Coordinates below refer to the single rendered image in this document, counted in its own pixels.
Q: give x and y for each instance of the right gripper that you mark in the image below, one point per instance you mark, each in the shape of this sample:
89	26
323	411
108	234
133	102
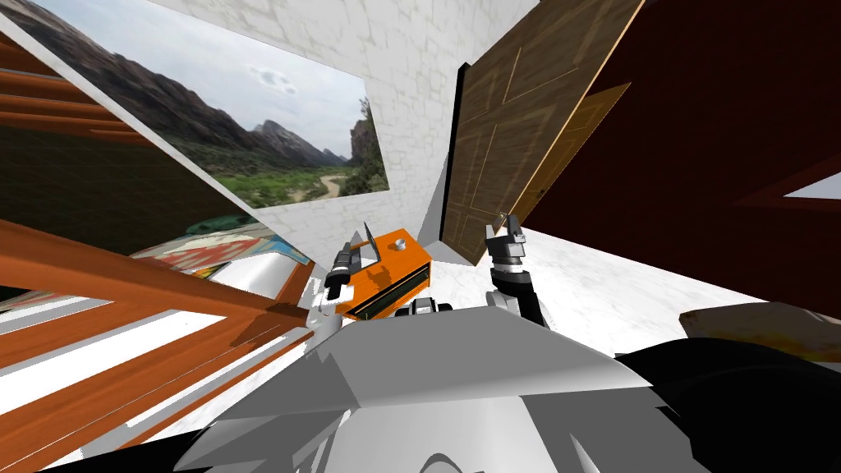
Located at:
507	251

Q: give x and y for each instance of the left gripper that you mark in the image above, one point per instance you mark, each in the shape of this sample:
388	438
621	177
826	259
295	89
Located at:
344	259

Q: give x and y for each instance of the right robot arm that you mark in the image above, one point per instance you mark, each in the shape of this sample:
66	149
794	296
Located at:
729	407

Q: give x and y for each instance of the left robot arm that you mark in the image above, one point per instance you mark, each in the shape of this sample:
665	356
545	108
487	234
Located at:
322	310

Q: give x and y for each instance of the small grey knob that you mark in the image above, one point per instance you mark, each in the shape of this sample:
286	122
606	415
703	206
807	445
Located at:
400	245

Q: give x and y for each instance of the orange bedside cupboard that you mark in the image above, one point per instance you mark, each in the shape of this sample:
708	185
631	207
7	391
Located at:
394	269

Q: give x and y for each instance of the dark drawer front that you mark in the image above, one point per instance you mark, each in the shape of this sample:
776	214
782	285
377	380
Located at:
394	293

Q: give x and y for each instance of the brown wooden door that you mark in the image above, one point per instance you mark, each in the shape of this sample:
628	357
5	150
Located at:
512	131

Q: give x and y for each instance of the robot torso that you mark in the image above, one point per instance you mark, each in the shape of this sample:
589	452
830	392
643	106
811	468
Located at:
460	368

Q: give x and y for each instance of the window with mountain view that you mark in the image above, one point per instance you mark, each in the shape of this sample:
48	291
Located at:
230	98

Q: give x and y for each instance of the dark red wardrobe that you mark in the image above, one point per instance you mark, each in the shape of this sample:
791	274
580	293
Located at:
696	171

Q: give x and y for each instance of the orange wooden bed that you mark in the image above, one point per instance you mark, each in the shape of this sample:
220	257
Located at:
131	309

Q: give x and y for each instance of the tan rounded slab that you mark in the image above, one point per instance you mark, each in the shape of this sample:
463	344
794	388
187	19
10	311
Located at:
755	328

